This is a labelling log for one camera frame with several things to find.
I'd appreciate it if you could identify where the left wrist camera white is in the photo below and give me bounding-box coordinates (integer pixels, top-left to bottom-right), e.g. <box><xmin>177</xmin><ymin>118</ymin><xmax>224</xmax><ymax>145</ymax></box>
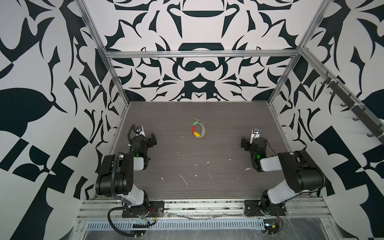
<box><xmin>133</xmin><ymin>126</ymin><xmax>146</xmax><ymax>137</ymax></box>

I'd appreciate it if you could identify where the black wall hook rail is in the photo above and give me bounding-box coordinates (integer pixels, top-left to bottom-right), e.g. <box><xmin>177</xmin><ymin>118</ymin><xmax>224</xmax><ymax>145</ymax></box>
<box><xmin>321</xmin><ymin>72</ymin><xmax>384</xmax><ymax>145</ymax></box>

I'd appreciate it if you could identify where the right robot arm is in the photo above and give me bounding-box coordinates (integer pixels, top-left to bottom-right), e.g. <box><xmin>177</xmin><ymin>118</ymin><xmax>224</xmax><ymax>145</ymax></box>
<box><xmin>241</xmin><ymin>137</ymin><xmax>327</xmax><ymax>217</ymax></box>

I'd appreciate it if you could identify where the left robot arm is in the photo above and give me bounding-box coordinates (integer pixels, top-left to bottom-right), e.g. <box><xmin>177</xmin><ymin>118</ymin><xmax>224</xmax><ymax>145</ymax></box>
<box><xmin>95</xmin><ymin>133</ymin><xmax>157</xmax><ymax>209</ymax></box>

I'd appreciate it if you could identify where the white slotted cable duct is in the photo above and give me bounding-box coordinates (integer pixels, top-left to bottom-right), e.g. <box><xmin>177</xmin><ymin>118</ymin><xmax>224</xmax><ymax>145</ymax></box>
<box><xmin>86</xmin><ymin>219</ymin><xmax>265</xmax><ymax>231</ymax></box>

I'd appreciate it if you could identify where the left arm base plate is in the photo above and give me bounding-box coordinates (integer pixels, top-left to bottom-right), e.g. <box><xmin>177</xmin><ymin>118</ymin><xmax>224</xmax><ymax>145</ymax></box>
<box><xmin>122</xmin><ymin>201</ymin><xmax>165</xmax><ymax>218</ymax></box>

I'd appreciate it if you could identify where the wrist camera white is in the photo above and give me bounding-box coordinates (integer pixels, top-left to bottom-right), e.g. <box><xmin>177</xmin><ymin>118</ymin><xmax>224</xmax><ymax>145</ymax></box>
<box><xmin>133</xmin><ymin>126</ymin><xmax>146</xmax><ymax>137</ymax></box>
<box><xmin>251</xmin><ymin>128</ymin><xmax>260</xmax><ymax>139</ymax></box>

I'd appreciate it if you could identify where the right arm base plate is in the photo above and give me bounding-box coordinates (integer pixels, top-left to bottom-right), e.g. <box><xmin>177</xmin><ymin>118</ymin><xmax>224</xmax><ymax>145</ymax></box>
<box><xmin>244</xmin><ymin>200</ymin><xmax>287</xmax><ymax>217</ymax></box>

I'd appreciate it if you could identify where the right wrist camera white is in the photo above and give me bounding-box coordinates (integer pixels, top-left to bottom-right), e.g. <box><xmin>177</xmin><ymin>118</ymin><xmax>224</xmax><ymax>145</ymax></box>
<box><xmin>251</xmin><ymin>128</ymin><xmax>260</xmax><ymax>139</ymax></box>

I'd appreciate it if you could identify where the metal keyring with red grip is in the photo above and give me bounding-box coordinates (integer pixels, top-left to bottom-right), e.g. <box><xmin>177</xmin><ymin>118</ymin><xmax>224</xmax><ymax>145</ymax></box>
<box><xmin>192</xmin><ymin>122</ymin><xmax>207</xmax><ymax>139</ymax></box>

